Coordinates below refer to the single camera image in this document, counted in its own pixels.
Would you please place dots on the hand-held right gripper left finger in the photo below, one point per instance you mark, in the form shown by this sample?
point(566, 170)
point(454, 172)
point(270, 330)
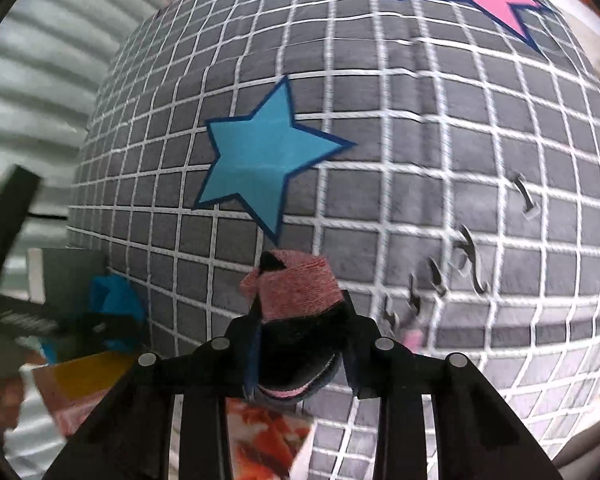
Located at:
point(250, 360)

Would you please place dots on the large blue sock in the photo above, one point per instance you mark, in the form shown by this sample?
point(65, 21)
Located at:
point(117, 305)

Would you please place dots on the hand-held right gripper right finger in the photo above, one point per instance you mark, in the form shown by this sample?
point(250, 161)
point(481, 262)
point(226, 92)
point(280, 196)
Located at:
point(354, 370)

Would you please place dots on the red white cardboard box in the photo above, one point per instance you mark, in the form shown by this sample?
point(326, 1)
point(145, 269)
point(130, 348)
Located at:
point(260, 435)

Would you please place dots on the grey checked star blanket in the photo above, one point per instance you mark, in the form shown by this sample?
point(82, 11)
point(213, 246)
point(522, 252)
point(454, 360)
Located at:
point(380, 160)

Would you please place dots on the pink black sock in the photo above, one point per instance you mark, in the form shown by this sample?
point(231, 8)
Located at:
point(300, 300)

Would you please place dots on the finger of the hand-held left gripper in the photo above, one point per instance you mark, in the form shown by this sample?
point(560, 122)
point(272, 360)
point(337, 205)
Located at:
point(12, 220)
point(107, 327)

